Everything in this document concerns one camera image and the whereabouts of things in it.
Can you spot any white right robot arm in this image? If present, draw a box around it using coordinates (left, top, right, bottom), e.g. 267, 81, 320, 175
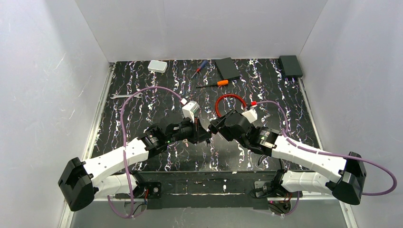
208, 110, 366, 205

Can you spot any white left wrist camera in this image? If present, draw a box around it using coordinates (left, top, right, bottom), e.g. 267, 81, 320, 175
180, 98, 200, 123

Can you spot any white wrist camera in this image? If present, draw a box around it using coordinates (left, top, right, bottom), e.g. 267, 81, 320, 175
180, 98, 200, 123
242, 101, 258, 124

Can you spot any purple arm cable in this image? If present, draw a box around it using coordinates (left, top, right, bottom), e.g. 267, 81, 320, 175
256, 100, 398, 196
107, 86, 186, 219

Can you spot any black electronics box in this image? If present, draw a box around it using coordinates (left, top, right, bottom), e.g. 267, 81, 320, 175
278, 55, 303, 78

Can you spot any silver key pair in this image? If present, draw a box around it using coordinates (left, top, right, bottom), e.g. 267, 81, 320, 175
183, 139, 189, 147

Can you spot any silver open-end wrench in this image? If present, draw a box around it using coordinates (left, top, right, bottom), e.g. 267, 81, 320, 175
109, 93, 143, 99

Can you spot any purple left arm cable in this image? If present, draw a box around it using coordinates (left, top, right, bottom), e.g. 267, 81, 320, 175
107, 86, 186, 219

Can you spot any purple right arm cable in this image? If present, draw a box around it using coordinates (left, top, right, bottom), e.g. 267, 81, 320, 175
256, 100, 398, 196

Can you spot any blue red screwdriver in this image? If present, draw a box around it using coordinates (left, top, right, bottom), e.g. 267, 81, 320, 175
191, 60, 208, 78

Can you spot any black flat plate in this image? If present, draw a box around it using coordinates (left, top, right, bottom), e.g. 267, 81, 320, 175
215, 57, 240, 81

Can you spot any white plastic box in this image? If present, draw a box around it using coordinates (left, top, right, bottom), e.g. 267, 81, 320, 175
148, 60, 168, 73

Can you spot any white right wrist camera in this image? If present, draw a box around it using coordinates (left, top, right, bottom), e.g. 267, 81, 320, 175
242, 101, 258, 124

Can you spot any orange handled screwdriver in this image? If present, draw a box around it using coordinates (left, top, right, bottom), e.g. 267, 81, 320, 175
196, 80, 229, 88

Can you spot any red cable lock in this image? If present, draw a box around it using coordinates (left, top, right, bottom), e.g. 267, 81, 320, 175
214, 94, 247, 117

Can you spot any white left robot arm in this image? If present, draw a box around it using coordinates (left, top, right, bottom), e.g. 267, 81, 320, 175
58, 118, 211, 211

